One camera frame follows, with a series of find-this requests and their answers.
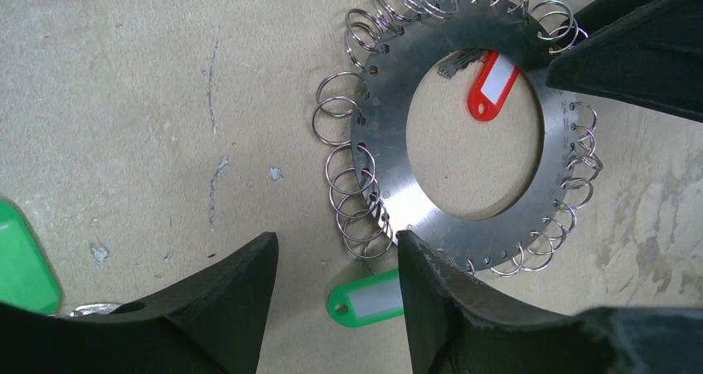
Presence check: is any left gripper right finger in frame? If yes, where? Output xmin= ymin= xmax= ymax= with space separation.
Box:
xmin=397 ymin=231 xmax=702 ymax=373

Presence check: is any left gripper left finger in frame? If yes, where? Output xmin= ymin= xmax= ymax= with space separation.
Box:
xmin=1 ymin=232 xmax=279 ymax=373

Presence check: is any green tag key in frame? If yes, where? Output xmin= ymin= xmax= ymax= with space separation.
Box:
xmin=327 ymin=269 xmax=404 ymax=328
xmin=0 ymin=199 xmax=121 ymax=318

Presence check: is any metal disc with keyrings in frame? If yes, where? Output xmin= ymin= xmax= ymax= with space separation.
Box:
xmin=310 ymin=0 xmax=602 ymax=279

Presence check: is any red key tag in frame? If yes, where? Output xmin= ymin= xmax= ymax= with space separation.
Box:
xmin=467 ymin=51 xmax=521 ymax=122

